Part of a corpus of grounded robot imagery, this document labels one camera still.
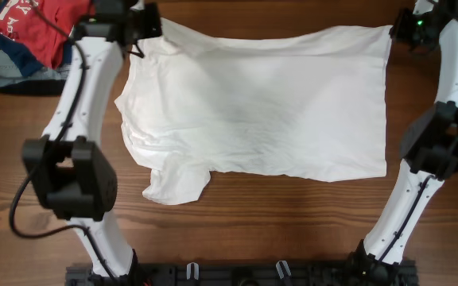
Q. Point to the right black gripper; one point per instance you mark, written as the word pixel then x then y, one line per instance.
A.
pixel 399 32

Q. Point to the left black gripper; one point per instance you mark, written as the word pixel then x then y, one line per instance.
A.
pixel 152 13

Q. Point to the white t-shirt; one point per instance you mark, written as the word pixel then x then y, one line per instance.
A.
pixel 311 107

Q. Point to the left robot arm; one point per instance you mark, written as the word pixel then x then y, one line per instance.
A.
pixel 66 167

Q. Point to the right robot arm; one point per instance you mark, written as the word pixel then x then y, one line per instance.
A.
pixel 429 152

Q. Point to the black folded garment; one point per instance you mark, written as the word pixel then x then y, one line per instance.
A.
pixel 48 87

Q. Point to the red folded shirt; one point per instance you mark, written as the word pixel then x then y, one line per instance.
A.
pixel 42 26

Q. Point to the light blue denim garment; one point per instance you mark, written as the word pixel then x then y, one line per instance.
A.
pixel 10 74

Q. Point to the left white rail clip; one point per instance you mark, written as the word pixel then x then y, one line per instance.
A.
pixel 192 271

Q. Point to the white rail clip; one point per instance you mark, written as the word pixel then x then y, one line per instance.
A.
pixel 192 271
pixel 283 269

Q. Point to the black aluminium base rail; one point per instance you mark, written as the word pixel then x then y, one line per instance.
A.
pixel 253 274

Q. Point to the right white rail clip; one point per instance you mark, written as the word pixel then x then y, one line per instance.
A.
pixel 283 269

